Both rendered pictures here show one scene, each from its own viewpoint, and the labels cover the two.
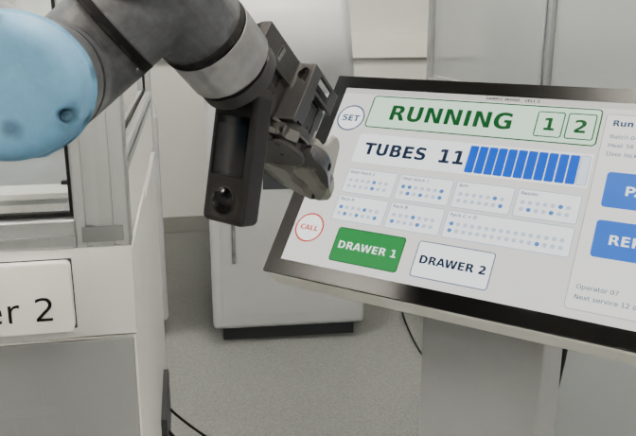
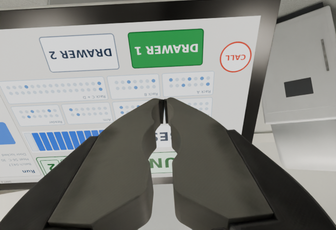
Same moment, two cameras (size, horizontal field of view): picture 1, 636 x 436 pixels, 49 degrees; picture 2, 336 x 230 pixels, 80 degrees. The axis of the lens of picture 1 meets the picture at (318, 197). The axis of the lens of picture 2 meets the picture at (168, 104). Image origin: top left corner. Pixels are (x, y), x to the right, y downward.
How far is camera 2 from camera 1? 0.64 m
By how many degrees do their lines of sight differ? 32
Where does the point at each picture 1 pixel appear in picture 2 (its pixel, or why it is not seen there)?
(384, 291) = (129, 9)
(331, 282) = (190, 3)
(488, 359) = not seen: outside the picture
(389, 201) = (162, 96)
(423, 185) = not seen: hidden behind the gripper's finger
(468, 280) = (58, 42)
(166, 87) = not seen: outside the picture
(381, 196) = not seen: hidden behind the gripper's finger
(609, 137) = (31, 163)
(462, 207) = (98, 103)
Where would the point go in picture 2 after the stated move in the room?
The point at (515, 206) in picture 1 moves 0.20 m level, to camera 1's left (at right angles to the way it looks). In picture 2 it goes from (59, 111) to (175, 87)
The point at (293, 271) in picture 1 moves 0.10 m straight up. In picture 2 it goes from (240, 3) to (250, 88)
